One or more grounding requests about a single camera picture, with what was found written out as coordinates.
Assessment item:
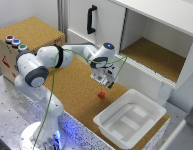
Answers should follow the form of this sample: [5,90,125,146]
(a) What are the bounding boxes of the red button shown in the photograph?
[5,35,15,44]

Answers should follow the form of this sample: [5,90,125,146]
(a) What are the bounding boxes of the white sliding door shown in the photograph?
[66,0,127,55]

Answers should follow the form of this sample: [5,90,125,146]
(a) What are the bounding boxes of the black door handle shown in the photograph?
[86,4,98,35]

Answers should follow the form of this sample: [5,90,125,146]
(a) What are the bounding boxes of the white cabinet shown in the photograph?
[66,0,193,107]

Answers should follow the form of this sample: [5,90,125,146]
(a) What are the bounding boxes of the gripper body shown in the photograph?
[90,61,117,90]

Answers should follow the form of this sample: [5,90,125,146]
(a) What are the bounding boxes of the white plastic box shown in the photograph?
[92,88,168,150]

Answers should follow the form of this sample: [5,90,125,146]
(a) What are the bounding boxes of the pink block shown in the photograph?
[98,91,106,99]

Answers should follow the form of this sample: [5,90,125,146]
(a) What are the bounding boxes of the blue button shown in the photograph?
[11,38,22,48]

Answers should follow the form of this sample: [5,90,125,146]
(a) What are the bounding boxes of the green button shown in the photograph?
[17,43,29,53]

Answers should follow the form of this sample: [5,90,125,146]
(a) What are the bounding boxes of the green cable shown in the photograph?
[31,49,128,150]

